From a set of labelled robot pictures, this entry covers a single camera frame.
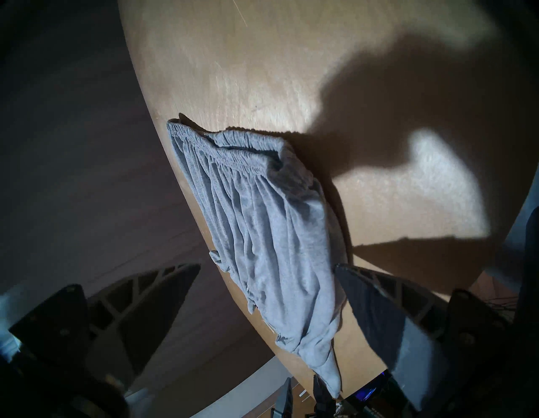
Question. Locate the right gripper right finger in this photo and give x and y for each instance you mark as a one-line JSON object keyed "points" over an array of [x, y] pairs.
{"points": [[387, 320]]}

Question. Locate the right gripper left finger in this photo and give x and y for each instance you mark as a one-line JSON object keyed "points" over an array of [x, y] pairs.
{"points": [[143, 312]]}

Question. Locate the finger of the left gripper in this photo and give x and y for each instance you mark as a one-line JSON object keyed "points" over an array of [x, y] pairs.
{"points": [[286, 400], [323, 402]]}

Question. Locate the black computer tower with lights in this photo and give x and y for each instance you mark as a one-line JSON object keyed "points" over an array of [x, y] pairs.
{"points": [[370, 394]]}

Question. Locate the grey fabric pants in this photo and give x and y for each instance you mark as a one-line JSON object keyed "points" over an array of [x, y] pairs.
{"points": [[261, 227]]}

